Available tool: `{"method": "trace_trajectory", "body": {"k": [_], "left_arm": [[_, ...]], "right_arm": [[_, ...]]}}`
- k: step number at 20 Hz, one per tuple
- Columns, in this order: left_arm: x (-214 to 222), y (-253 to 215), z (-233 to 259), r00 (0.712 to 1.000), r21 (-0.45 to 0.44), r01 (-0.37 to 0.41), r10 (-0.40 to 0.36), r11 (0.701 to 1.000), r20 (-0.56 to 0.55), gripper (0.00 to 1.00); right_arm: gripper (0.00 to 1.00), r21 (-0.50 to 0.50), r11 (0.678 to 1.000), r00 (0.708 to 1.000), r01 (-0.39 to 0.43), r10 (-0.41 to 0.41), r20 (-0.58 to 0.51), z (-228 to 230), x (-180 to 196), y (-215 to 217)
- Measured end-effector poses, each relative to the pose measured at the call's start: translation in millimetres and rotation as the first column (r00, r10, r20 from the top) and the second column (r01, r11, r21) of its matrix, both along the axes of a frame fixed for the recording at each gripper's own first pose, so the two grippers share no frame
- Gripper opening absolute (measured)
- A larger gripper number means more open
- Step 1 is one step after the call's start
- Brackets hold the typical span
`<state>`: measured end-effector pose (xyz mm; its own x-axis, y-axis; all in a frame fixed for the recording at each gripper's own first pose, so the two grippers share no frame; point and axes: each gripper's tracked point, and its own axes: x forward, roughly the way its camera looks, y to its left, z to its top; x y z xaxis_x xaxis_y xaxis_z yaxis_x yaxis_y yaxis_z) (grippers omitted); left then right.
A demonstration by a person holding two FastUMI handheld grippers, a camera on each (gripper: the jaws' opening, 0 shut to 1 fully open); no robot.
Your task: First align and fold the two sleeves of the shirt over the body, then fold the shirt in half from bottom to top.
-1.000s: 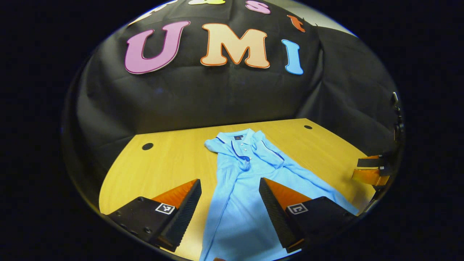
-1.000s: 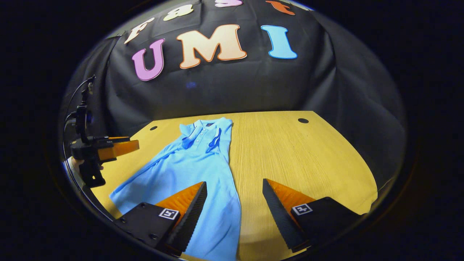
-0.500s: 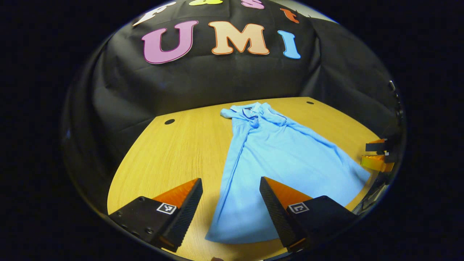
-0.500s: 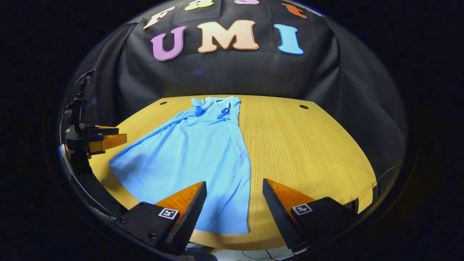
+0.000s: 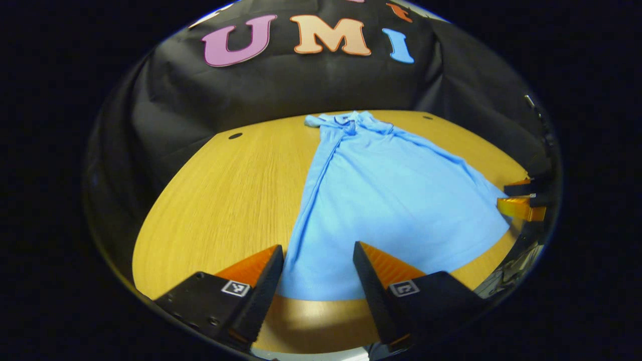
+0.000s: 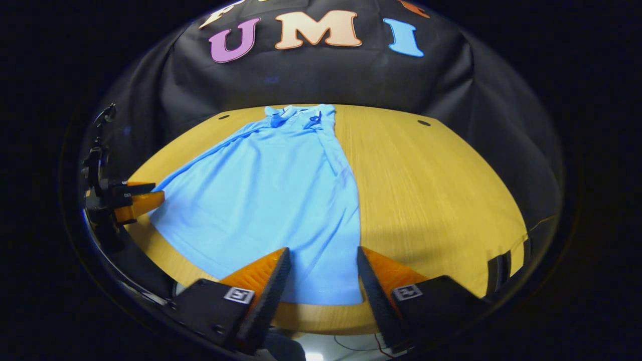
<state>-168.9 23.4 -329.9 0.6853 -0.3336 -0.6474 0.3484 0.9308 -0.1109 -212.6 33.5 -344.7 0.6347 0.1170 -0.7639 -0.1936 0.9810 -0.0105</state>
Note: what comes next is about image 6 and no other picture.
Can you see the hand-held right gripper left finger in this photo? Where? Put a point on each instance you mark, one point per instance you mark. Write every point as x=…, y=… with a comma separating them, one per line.
x=268, y=301

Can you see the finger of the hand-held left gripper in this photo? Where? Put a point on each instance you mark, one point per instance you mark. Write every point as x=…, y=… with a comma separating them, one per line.
x=143, y=204
x=135, y=188

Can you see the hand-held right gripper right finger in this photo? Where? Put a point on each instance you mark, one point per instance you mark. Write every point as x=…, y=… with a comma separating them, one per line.
x=381, y=306

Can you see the light blue T-shirt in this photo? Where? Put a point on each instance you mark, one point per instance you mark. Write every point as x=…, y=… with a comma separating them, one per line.
x=261, y=200

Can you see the person's dark trouser leg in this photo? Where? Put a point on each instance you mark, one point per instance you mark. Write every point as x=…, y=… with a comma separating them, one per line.
x=286, y=348

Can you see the dark slatted object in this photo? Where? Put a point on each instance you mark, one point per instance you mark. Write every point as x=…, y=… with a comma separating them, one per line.
x=496, y=273

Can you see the black backdrop cloth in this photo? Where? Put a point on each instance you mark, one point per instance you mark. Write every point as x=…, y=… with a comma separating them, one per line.
x=326, y=75

